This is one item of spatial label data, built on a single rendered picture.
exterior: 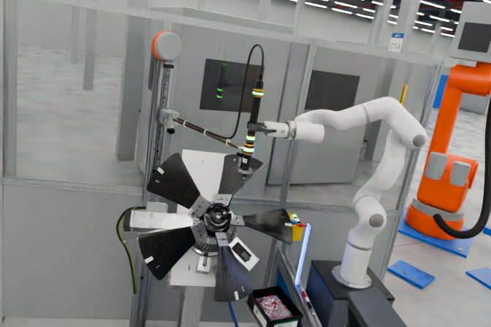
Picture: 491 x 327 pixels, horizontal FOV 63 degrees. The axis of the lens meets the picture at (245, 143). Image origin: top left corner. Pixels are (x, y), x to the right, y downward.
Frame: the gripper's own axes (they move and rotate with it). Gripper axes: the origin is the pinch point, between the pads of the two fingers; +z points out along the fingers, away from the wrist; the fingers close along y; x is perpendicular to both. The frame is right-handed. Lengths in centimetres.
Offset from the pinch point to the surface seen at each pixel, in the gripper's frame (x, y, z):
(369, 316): -40, -69, -31
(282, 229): -45.2, -5.1, -20.0
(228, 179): -30.3, 13.4, 4.9
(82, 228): -91, 70, 81
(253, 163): -21.6, 15.0, -6.7
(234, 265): -60, -12, 1
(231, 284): -65, -20, 2
